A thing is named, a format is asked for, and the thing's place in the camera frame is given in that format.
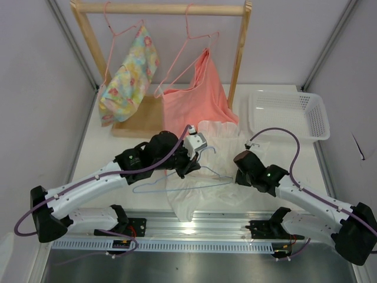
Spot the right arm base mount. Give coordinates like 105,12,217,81
245,207,305,240

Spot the pink hanger with salmon skirt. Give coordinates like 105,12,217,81
153,2,220,100

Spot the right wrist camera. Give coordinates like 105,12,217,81
244,140,262,151

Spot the wooden clothes rack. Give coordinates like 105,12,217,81
70,1,252,138

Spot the white slotted cable duct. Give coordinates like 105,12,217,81
52,238,274,254

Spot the aluminium mounting rail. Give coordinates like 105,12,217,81
39,209,325,243

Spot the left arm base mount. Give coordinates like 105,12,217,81
94,215,147,238

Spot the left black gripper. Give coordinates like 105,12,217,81
154,140,200,179

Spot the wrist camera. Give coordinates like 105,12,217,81
183,125,207,160
244,140,262,151

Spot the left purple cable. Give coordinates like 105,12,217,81
14,125,191,266

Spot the white plastic basket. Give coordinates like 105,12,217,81
248,90,330,143

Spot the floral patterned skirt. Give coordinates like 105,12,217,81
98,25,160,127

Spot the light blue wire hanger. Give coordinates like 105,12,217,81
132,146,233,194

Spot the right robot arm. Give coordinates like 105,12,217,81
233,150,376,266

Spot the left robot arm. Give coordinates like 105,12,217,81
30,131,207,243

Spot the salmon pink skirt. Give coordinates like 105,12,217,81
162,48,239,136

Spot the pink hanger with floral skirt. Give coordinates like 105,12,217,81
98,1,145,93

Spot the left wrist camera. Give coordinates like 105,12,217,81
183,125,207,160

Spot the white pleated skirt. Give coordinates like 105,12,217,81
164,119,272,222

